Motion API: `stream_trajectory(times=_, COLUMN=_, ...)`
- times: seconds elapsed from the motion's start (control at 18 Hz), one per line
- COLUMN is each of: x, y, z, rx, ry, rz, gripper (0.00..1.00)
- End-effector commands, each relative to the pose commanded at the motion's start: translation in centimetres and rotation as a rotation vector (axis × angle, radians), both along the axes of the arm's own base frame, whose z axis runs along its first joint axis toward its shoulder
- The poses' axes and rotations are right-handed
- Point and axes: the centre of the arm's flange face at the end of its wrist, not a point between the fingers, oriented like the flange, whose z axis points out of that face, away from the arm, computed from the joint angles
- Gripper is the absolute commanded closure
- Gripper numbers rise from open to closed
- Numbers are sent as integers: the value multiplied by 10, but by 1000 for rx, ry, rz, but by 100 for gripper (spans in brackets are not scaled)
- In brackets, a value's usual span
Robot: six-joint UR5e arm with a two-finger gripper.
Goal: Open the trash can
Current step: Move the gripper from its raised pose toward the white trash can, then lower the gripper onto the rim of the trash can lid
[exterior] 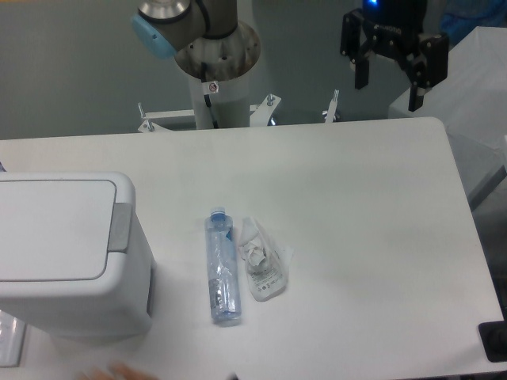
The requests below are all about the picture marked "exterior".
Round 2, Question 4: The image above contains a black cable on pedestal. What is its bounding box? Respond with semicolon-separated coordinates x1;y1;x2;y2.
200;61;220;130

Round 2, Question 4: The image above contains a crumpled clear plastic bag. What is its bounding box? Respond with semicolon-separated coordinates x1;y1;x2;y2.
238;217;294;302

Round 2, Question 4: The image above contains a clear plastic water bottle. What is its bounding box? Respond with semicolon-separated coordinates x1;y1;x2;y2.
204;207;242;326

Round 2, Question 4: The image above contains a white covered side table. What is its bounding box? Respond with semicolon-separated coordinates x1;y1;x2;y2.
388;27;506;209

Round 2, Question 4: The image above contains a black clamp at table edge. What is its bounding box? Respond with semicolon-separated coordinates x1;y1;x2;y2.
478;321;506;363

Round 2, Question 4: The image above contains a white pedestal base frame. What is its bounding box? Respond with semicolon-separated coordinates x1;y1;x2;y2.
136;89;342;134

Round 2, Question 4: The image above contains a blurred human hand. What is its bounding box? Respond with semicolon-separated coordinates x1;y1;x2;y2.
76;363;158;380

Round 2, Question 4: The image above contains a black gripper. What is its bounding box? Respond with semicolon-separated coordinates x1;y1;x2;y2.
340;1;449;112

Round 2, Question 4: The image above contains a blue plastic bag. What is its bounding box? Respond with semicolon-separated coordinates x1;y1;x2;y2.
440;0;506;45

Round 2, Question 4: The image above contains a white trash can lid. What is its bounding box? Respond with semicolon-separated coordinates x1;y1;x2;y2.
1;177;120;282

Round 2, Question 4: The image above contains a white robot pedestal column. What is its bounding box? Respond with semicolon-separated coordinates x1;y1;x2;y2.
175;21;261;110

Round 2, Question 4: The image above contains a white trash can body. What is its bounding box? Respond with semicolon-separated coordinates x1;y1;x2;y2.
1;172;156;338

